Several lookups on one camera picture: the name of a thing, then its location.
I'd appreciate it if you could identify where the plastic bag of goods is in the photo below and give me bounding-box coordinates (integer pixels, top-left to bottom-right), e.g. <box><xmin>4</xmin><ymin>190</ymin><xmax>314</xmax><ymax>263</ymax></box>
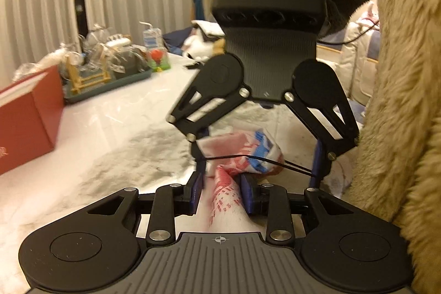
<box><xmin>12</xmin><ymin>48</ymin><xmax>67</xmax><ymax>82</ymax></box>

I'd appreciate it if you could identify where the teal dish tray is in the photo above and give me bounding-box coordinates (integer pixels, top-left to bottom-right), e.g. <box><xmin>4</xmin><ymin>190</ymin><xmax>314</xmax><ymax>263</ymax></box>
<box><xmin>63</xmin><ymin>69</ymin><xmax>152</xmax><ymax>104</ymax></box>

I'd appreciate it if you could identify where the milk carton with straw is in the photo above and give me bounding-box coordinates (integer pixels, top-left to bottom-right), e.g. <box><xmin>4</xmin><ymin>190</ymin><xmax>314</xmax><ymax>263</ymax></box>
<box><xmin>139</xmin><ymin>21</ymin><xmax>164</xmax><ymax>50</ymax></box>

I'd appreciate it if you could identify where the white plush dog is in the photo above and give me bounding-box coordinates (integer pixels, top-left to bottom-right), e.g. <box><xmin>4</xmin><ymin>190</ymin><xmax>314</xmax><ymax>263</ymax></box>
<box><xmin>182</xmin><ymin>35</ymin><xmax>225</xmax><ymax>62</ymax></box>

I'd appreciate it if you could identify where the white printed shopping bag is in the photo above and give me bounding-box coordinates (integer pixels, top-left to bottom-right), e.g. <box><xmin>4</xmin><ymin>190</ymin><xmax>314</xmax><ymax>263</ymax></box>
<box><xmin>198</xmin><ymin>125</ymin><xmax>284</xmax><ymax>233</ymax></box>

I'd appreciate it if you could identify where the red cardboard box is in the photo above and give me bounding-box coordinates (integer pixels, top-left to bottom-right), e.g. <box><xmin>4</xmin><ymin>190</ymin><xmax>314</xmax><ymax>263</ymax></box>
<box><xmin>0</xmin><ymin>66</ymin><xmax>64</xmax><ymax>174</ymax></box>

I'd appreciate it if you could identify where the grey glass pitcher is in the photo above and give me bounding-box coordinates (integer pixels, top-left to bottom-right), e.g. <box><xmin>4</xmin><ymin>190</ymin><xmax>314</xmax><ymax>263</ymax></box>
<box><xmin>110</xmin><ymin>48</ymin><xmax>149</xmax><ymax>79</ymax></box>

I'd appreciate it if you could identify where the green toy with orange figure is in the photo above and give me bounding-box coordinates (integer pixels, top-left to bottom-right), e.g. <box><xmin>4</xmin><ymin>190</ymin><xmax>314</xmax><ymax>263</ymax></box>
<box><xmin>147</xmin><ymin>48</ymin><xmax>170</xmax><ymax>72</ymax></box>

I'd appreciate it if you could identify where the wooden drying rack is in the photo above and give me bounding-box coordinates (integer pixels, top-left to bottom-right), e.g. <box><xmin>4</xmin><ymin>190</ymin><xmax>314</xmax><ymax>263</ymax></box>
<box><xmin>66</xmin><ymin>52</ymin><xmax>111</xmax><ymax>95</ymax></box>

